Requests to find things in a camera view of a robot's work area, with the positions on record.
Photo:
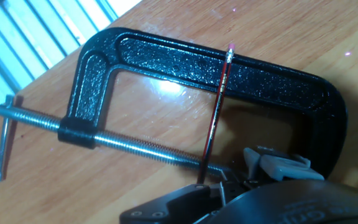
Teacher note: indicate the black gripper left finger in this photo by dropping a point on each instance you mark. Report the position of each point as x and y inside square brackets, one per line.
[230, 193]

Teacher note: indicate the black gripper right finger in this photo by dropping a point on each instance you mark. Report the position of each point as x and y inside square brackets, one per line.
[251, 183]

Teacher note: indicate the red black striped pencil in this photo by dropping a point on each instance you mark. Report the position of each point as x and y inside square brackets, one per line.
[221, 90]

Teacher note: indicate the black metal C-clamp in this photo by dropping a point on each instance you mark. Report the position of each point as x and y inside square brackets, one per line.
[166, 59]

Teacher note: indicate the varnished wooden board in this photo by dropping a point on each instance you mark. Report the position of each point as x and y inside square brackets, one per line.
[291, 31]

